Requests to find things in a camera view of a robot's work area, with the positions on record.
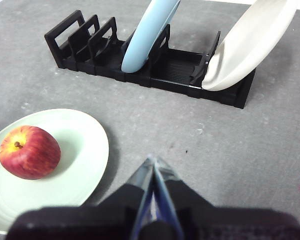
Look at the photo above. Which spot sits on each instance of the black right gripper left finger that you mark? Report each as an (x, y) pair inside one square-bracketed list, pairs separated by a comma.
[(132, 195)]

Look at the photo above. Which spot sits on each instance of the green plate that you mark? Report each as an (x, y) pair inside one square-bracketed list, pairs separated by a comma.
[(72, 175)]

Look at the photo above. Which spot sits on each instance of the beige plate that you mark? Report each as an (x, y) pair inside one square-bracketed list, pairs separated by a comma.
[(245, 50)]

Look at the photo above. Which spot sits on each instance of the red apple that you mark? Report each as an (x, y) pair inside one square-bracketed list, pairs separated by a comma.
[(30, 155)]

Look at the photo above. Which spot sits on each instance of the blue plate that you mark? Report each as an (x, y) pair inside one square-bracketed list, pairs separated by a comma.
[(142, 45)]

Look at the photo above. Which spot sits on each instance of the black plate rack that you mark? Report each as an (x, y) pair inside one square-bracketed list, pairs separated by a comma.
[(175, 67)]

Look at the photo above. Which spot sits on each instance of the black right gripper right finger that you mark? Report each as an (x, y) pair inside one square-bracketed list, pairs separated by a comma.
[(177, 195)]

